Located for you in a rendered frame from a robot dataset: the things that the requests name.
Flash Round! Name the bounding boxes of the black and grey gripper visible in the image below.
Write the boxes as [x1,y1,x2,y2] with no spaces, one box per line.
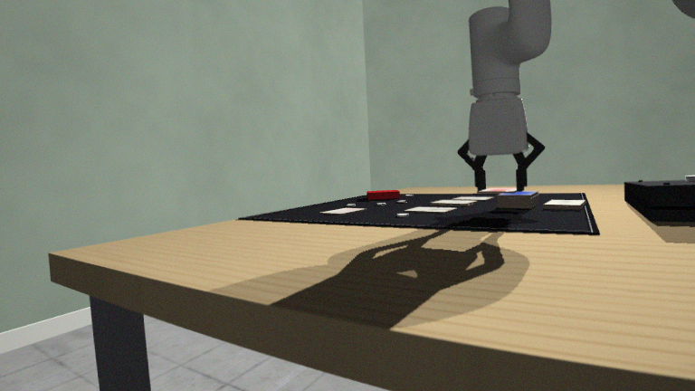
[458,95,545,192]

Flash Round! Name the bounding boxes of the red rectangular block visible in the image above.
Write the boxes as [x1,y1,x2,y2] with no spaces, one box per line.
[367,190,400,200]

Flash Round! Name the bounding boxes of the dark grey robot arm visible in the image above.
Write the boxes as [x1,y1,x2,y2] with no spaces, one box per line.
[469,0,551,99]

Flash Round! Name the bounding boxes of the black card cloth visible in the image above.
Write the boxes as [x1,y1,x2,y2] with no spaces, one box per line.
[238,194,590,234]

